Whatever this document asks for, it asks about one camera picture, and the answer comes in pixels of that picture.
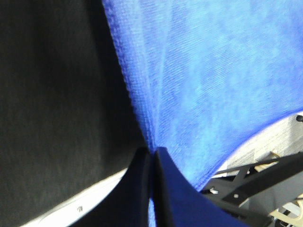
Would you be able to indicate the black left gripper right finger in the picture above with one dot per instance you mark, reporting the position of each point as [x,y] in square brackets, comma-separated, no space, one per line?
[178,204]

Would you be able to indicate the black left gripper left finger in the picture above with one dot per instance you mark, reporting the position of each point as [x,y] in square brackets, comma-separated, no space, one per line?
[125,206]

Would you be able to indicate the blue microfiber towel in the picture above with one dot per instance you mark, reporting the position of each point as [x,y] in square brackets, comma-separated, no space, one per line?
[206,75]

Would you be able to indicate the black table cloth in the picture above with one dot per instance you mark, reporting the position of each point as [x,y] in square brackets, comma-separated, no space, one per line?
[66,120]

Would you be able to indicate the black metal frame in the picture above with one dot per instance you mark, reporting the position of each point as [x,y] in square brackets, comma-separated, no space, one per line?
[268,193]

